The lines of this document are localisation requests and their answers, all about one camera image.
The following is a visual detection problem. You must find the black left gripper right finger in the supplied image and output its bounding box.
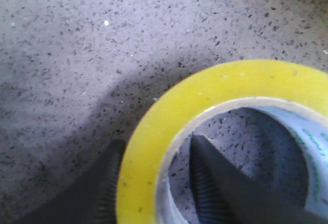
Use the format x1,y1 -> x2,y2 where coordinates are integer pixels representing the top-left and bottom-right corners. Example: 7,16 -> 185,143
189,135 -> 327,223

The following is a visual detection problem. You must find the yellow packing tape roll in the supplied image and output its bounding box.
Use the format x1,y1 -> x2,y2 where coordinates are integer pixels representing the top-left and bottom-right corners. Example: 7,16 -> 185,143
116,59 -> 327,223

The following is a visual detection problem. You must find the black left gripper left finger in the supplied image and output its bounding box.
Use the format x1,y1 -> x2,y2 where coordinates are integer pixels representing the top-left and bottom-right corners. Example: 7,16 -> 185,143
15,139 -> 126,223

